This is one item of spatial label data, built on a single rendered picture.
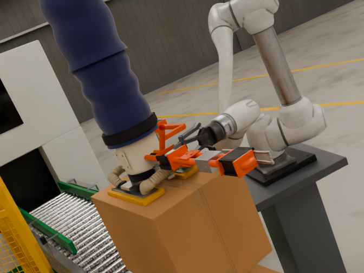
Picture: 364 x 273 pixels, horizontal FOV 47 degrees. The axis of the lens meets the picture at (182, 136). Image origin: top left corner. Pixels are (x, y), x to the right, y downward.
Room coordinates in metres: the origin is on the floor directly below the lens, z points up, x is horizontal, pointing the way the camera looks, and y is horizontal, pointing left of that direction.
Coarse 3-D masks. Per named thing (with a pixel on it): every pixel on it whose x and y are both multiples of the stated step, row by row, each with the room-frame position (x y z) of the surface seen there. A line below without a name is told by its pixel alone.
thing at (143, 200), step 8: (120, 184) 1.63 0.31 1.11; (112, 192) 1.65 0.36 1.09; (120, 192) 1.60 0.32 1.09; (128, 192) 1.55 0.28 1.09; (136, 192) 1.51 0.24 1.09; (152, 192) 1.45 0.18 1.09; (160, 192) 1.44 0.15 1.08; (128, 200) 1.51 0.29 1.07; (136, 200) 1.44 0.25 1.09; (144, 200) 1.41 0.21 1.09; (152, 200) 1.42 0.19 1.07
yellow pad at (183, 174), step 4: (188, 168) 1.54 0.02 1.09; (192, 168) 1.52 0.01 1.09; (196, 168) 1.52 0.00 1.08; (172, 172) 1.58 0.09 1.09; (176, 172) 1.56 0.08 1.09; (180, 172) 1.53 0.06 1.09; (184, 172) 1.52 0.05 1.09; (188, 172) 1.51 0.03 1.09; (192, 172) 1.51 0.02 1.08; (176, 176) 1.54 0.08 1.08; (180, 176) 1.51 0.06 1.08; (184, 176) 1.49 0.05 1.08; (188, 176) 1.50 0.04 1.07
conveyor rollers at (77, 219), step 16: (64, 192) 3.91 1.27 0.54; (48, 208) 3.64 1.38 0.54; (64, 208) 3.44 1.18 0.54; (80, 208) 3.25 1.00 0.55; (48, 224) 3.19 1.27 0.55; (64, 224) 3.06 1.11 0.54; (80, 224) 2.94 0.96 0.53; (96, 224) 2.82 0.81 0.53; (80, 240) 2.65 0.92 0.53; (96, 240) 2.53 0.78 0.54; (112, 240) 2.41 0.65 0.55; (80, 256) 2.38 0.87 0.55; (96, 256) 2.33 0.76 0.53; (112, 256) 2.21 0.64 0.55; (96, 272) 2.13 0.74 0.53; (112, 272) 2.08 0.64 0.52; (128, 272) 1.96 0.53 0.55
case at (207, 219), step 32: (192, 192) 1.34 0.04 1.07; (224, 192) 1.40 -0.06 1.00; (128, 224) 1.48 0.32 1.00; (160, 224) 1.27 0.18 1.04; (192, 224) 1.32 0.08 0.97; (224, 224) 1.37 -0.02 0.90; (256, 224) 1.44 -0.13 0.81; (128, 256) 1.66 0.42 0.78; (160, 256) 1.33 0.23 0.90; (192, 256) 1.29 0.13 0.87; (224, 256) 1.35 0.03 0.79; (256, 256) 1.41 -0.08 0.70
